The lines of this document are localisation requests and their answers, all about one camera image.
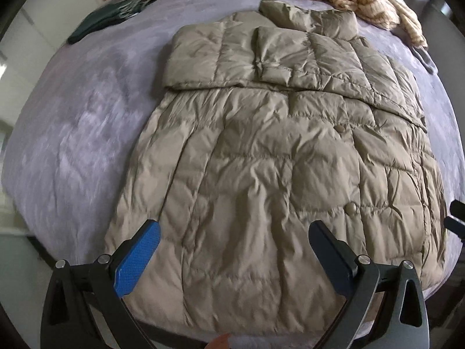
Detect beige quilted down jacket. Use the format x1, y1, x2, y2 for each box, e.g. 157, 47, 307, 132
105, 0, 446, 335

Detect lavender bed blanket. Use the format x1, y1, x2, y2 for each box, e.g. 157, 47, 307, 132
1, 0, 465, 342

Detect dark green folded garment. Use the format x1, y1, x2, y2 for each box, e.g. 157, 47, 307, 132
66, 0, 155, 45

